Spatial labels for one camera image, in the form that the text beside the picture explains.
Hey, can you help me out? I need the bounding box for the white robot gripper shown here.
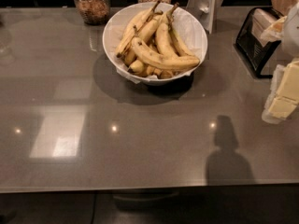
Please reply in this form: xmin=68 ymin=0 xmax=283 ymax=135
xmin=262 ymin=2 xmax=299 ymax=124

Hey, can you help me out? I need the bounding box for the small lower yellow banana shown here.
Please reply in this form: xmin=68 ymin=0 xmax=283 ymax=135
xmin=128 ymin=59 xmax=154 ymax=77

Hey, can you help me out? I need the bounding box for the white paper bowl liner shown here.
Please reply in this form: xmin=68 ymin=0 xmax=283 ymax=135
xmin=109 ymin=5 xmax=205 ymax=85

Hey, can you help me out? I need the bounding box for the black wire napkin holder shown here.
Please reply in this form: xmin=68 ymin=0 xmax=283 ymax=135
xmin=235 ymin=7 xmax=282 ymax=78

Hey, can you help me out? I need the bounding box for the white round bowl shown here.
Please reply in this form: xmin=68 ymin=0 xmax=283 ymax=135
xmin=102 ymin=1 xmax=209 ymax=87

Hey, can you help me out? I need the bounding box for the middle yellow banana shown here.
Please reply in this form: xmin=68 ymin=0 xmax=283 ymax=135
xmin=123 ymin=14 xmax=162 ymax=66

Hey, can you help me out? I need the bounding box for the right upright yellow banana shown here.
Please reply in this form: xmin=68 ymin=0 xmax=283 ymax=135
xmin=155 ymin=3 xmax=178 ymax=58

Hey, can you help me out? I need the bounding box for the thin right yellow banana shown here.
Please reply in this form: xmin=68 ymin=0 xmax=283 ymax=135
xmin=169 ymin=23 xmax=194 ymax=56

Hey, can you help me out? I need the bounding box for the front curved yellow banana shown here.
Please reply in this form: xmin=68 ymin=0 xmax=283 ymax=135
xmin=131 ymin=26 xmax=200 ymax=70

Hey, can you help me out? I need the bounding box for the left long yellow banana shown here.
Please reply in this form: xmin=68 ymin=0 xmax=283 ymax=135
xmin=115 ymin=2 xmax=160 ymax=58

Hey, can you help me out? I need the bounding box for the left glass jar with nuts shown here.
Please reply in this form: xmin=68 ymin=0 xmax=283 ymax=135
xmin=74 ymin=0 xmax=110 ymax=25

